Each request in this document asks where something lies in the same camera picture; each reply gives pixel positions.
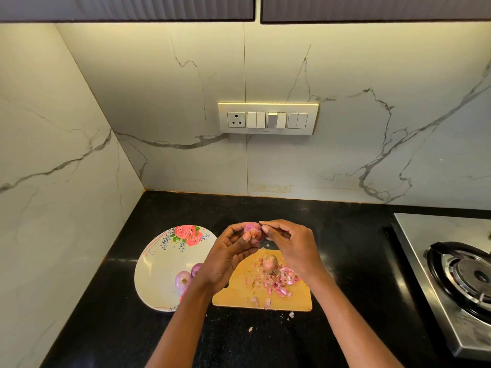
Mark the person's right hand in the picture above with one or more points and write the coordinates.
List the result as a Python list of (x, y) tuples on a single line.
[(299, 253)]

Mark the small pink onion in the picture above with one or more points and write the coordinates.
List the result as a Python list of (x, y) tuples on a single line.
[(269, 263), (196, 269), (253, 230), (182, 281)]

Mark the person's left forearm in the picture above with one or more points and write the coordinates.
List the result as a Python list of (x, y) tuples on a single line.
[(180, 333)]

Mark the stainless steel gas stove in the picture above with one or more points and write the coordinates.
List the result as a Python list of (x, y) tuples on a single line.
[(410, 241)]

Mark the black stone countertop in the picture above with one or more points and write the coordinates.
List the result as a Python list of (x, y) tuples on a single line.
[(360, 233)]

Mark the white wall switch panel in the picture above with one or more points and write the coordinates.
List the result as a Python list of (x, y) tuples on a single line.
[(268, 118)]

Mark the dark wall cabinet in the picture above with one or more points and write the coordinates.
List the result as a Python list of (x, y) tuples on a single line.
[(123, 7), (376, 8)]

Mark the wooden cutting board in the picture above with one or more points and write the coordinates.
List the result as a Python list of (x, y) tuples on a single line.
[(234, 299)]

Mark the person's right forearm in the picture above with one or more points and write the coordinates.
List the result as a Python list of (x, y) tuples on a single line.
[(353, 329)]

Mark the person's left hand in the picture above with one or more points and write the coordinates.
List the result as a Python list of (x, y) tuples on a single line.
[(219, 260)]

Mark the black stove burner grate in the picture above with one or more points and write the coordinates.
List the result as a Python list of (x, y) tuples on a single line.
[(460, 278)]

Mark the pile of onion peels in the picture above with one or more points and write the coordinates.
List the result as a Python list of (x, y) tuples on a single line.
[(274, 285)]

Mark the white floral plate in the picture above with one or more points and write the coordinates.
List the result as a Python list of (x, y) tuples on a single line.
[(157, 268)]

